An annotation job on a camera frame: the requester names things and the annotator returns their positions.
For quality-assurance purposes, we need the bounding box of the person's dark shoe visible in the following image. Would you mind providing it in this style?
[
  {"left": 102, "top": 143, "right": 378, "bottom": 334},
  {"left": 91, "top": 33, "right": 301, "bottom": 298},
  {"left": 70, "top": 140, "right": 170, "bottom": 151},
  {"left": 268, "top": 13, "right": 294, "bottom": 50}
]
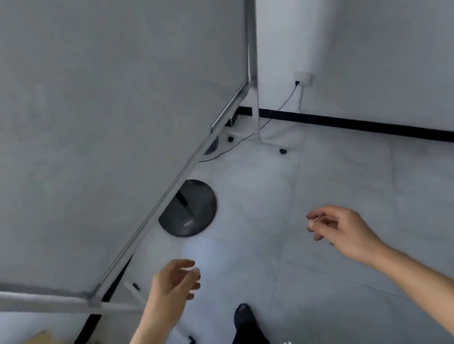
[{"left": 231, "top": 301, "right": 259, "bottom": 333}]

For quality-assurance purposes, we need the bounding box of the black round stand base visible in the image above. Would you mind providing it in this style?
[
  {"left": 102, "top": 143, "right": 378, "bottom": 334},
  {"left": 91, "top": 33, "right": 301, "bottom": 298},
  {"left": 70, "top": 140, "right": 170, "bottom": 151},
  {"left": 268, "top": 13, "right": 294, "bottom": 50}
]
[{"left": 153, "top": 176, "right": 222, "bottom": 241}]

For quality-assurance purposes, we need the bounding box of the person's right hand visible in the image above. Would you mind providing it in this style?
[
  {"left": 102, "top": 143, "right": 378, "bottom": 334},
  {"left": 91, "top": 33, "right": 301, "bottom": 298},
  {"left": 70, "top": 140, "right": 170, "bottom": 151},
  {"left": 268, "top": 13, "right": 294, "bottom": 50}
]
[{"left": 304, "top": 198, "right": 391, "bottom": 272}]

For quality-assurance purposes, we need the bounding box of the person's left hand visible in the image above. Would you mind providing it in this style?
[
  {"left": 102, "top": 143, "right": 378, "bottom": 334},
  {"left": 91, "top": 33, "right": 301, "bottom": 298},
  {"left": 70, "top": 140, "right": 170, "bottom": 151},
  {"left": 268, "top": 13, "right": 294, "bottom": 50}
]
[{"left": 138, "top": 256, "right": 208, "bottom": 336}]

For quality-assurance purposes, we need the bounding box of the white wall socket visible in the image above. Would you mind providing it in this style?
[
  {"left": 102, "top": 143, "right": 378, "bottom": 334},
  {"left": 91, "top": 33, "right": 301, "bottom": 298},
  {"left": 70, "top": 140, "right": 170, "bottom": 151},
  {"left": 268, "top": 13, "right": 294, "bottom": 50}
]
[{"left": 293, "top": 69, "right": 316, "bottom": 89}]

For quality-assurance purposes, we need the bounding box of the black cable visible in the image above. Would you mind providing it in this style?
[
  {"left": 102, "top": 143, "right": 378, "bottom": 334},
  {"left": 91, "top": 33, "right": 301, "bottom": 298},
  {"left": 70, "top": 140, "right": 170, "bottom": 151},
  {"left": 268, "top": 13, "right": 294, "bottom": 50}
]
[{"left": 189, "top": 80, "right": 310, "bottom": 164}]

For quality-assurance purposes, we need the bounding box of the black baseboard strip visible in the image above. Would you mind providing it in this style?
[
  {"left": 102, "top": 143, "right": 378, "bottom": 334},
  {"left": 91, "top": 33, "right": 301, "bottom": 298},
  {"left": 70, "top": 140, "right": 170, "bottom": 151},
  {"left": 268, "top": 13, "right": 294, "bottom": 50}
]
[{"left": 239, "top": 78, "right": 454, "bottom": 180}]

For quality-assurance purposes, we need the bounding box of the grey whiteboard on rolling stand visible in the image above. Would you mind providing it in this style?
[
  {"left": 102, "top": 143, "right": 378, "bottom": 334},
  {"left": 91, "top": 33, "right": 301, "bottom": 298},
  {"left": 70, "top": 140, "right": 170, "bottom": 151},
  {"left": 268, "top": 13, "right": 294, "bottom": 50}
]
[{"left": 0, "top": 0, "right": 313, "bottom": 344}]

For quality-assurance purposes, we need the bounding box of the person's right forearm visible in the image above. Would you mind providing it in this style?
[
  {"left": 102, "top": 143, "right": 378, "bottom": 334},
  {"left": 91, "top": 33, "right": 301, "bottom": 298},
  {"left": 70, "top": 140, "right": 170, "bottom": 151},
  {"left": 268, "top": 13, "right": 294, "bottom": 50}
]
[{"left": 368, "top": 234, "right": 454, "bottom": 344}]

